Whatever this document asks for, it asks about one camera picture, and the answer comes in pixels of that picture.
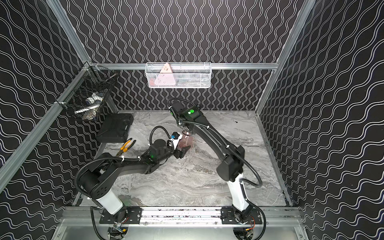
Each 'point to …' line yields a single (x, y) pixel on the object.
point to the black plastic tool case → (115, 128)
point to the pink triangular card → (166, 76)
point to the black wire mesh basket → (87, 95)
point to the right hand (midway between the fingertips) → (187, 126)
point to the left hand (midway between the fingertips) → (185, 139)
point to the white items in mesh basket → (92, 103)
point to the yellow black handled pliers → (126, 145)
